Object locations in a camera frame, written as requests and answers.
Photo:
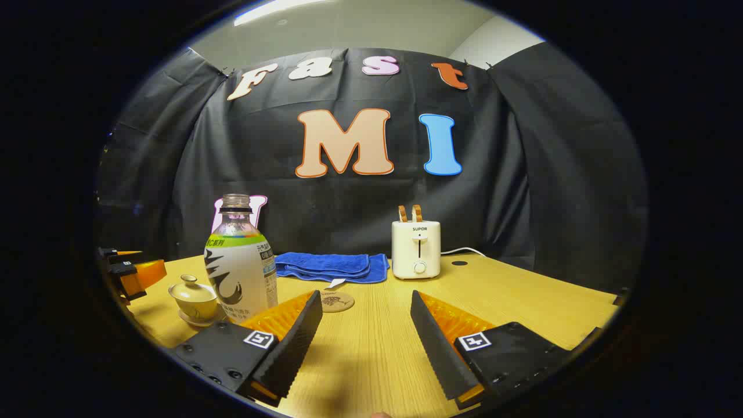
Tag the white toaster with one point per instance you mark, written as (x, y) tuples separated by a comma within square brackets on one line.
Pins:
[(415, 249)]

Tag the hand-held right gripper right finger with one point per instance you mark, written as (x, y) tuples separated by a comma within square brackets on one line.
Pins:
[(435, 354)]

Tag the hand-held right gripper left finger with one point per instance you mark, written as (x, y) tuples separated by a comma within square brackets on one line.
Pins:
[(296, 348)]

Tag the round wooden coaster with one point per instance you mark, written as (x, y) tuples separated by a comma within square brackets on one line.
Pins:
[(339, 302)]

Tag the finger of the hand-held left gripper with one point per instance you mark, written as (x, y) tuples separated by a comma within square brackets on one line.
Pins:
[(125, 269), (107, 253)]

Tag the toast bread slice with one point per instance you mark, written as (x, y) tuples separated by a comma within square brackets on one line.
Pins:
[(403, 213), (417, 213)]

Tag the cream ceramic saucer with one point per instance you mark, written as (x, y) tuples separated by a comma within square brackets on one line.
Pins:
[(203, 322)]

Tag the blue folded towel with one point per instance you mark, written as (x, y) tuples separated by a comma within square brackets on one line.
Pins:
[(325, 266)]

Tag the cream teacup lid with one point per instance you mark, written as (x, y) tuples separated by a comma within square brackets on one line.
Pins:
[(191, 289)]

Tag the plastic water bottle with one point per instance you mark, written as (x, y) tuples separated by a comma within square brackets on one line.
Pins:
[(241, 273)]

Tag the black backdrop cloth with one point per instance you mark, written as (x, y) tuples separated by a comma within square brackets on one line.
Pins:
[(522, 174)]

